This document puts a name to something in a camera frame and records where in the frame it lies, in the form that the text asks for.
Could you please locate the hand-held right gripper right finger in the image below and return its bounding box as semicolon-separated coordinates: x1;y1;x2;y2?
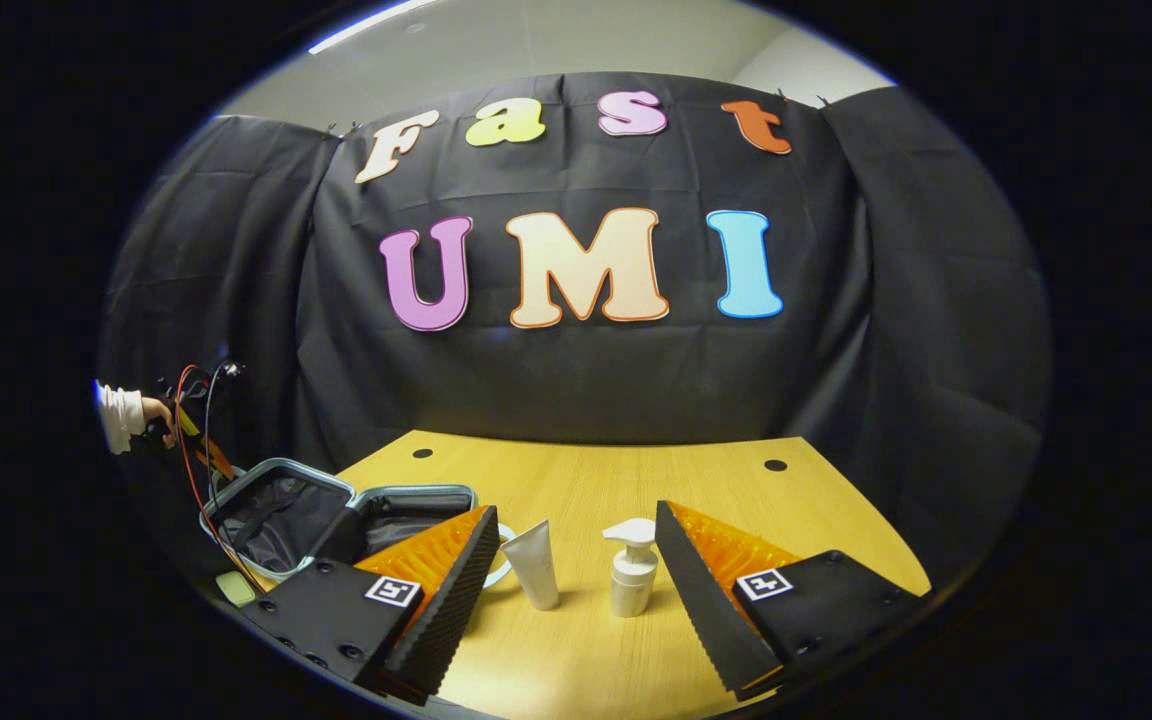
654;498;934;701

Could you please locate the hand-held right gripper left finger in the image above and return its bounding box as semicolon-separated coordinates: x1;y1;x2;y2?
239;505;500;708

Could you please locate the black backdrop cloth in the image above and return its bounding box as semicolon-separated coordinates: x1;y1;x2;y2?
96;70;1052;591

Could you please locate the light blue suitcase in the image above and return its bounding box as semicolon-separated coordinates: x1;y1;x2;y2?
199;457;517;589

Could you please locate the white skin care tube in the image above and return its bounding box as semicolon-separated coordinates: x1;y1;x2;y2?
500;519;561;612

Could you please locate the white pump bottle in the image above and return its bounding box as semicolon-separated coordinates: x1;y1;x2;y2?
602;517;660;619

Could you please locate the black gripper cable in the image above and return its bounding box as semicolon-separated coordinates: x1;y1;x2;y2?
202;361;243;483

